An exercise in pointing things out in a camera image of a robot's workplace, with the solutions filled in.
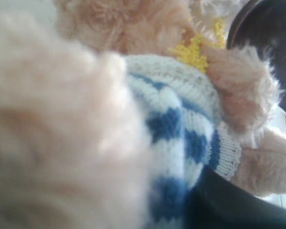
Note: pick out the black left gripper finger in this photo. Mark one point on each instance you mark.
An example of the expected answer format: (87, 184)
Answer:
(214, 203)

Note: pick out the tan teddy bear striped sweater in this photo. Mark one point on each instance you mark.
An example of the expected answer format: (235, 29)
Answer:
(108, 122)

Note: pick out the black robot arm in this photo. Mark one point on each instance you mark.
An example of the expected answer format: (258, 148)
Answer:
(263, 24)

